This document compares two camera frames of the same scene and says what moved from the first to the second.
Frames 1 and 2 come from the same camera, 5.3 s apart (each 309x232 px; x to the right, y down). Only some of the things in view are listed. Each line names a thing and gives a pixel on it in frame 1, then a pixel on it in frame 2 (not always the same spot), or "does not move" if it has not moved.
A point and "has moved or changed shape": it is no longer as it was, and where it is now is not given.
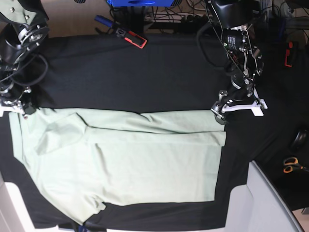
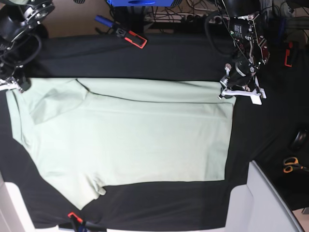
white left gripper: [16, 106] → [11, 83]
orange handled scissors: [291, 163] does not move
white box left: [14, 215] does not move
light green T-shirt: [83, 158] has moved or changed shape
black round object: [300, 140] does not move
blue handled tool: [103, 20] does not move
